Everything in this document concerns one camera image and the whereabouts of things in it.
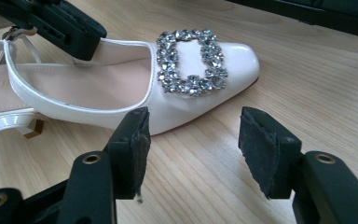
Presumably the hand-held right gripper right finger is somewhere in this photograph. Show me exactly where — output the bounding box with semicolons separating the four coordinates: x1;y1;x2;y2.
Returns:
238;105;303;200

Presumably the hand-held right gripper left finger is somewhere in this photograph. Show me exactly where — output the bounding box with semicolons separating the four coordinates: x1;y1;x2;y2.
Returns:
106;106;152;201

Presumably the white rhinestone buckle shoe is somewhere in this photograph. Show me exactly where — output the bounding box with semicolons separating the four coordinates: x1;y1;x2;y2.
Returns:
0;29;260;139

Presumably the black frame bar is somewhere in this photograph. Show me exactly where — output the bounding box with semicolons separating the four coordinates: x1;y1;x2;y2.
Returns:
227;0;358;41

